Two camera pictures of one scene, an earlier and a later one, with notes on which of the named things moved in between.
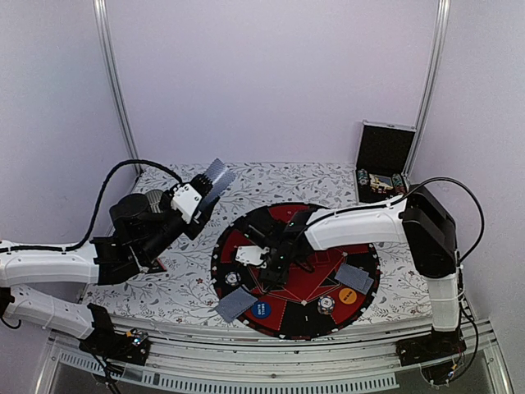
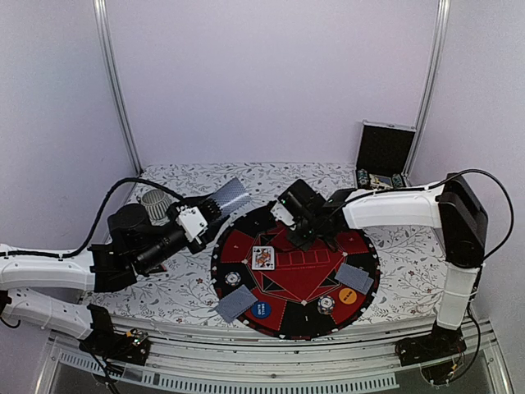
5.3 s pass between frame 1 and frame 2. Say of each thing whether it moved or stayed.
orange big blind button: stayed
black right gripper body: moved
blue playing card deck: moved
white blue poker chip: stayed
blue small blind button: stayed
